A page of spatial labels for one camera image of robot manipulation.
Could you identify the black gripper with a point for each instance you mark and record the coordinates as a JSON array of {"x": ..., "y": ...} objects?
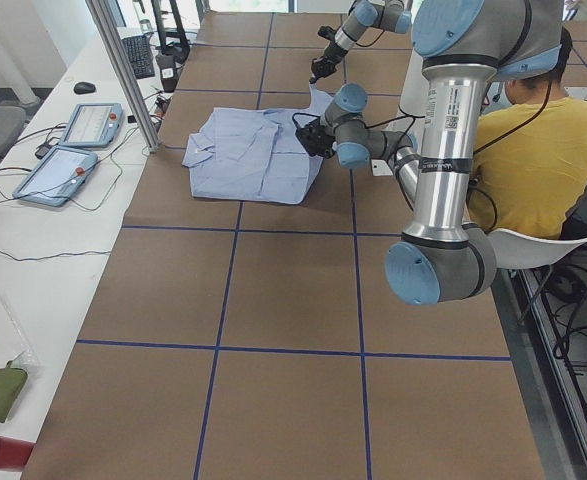
[
  {"x": 322, "y": 64},
  {"x": 319, "y": 143}
]

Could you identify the blue striped button shirt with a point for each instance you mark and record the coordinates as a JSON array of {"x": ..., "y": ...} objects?
[{"x": 250, "y": 155}]

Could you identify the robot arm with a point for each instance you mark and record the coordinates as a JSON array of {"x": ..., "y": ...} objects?
[
  {"x": 391, "y": 16},
  {"x": 464, "y": 46}
]

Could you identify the black keyboard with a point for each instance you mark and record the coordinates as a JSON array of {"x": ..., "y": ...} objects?
[{"x": 138, "y": 52}]

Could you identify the person in yellow shirt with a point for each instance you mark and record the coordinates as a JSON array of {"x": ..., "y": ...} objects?
[{"x": 530, "y": 164}]

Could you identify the upper blue teach pendant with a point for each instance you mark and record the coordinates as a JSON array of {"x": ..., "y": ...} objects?
[{"x": 92, "y": 125}]

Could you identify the blue teach pendant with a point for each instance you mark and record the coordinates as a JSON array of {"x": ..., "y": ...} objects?
[
  {"x": 57, "y": 177},
  {"x": 92, "y": 125}
]

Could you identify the white plastic chair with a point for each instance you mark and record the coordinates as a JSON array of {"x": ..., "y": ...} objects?
[{"x": 516, "y": 251}]

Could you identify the black computer mouse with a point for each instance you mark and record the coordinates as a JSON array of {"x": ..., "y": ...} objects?
[{"x": 84, "y": 87}]

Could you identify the lower blue teach pendant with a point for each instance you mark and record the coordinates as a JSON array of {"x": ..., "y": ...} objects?
[{"x": 57, "y": 177}]

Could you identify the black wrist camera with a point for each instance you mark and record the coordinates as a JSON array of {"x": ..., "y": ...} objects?
[{"x": 326, "y": 32}]

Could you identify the aluminium frame post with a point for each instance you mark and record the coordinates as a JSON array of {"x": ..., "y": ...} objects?
[{"x": 106, "y": 26}]

